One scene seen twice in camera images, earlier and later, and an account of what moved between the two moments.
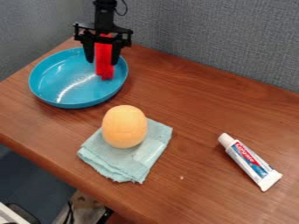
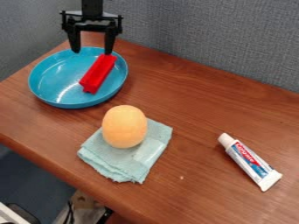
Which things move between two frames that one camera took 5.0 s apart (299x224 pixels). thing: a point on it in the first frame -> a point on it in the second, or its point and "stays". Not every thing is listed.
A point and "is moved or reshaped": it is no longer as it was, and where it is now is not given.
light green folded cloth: x=127 y=164 stays
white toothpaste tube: x=264 y=176 stays
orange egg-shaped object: x=124 y=126 stays
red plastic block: x=104 y=66 is moved or reshaped
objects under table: x=84 y=209 stays
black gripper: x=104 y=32 -> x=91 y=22
